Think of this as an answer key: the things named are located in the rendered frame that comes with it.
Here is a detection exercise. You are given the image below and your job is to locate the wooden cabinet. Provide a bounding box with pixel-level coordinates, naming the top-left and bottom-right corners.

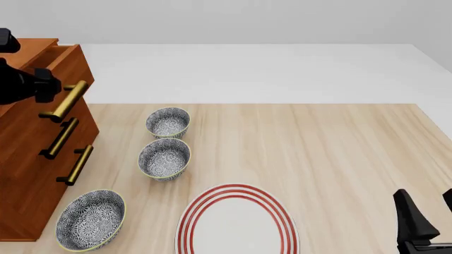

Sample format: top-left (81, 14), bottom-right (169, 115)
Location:
top-left (0, 38), bottom-right (101, 243)

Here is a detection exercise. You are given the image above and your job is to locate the wooden cabinet drawer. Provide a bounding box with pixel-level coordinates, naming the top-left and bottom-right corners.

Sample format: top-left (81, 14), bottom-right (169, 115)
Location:
top-left (19, 126), bottom-right (101, 243)
top-left (13, 44), bottom-right (96, 119)
top-left (0, 96), bottom-right (101, 191)

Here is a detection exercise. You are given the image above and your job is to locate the white plate with red rings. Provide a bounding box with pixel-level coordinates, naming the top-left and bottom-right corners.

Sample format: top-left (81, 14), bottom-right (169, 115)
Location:
top-left (174, 182), bottom-right (302, 254)

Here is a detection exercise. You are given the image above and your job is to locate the black white patterned bowl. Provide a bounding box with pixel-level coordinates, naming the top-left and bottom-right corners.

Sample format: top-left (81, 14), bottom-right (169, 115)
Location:
top-left (54, 188), bottom-right (127, 253)
top-left (137, 137), bottom-right (192, 183)
top-left (145, 106), bottom-right (191, 140)

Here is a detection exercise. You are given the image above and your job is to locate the brass drawer handle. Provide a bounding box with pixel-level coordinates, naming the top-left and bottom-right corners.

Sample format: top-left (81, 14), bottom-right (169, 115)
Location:
top-left (39, 116), bottom-right (80, 160)
top-left (56, 144), bottom-right (95, 186)
top-left (38, 80), bottom-right (89, 123)

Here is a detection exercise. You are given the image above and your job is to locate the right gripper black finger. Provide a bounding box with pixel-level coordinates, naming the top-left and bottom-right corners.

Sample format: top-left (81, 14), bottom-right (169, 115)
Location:
top-left (393, 188), bottom-right (441, 243)
top-left (441, 188), bottom-right (452, 210)

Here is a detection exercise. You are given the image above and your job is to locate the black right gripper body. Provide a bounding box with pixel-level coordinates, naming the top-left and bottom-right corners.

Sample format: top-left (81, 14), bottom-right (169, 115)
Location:
top-left (396, 239), bottom-right (452, 254)

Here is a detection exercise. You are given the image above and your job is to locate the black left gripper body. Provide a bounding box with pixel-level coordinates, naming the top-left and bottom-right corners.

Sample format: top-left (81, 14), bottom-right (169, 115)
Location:
top-left (32, 68), bottom-right (63, 104)

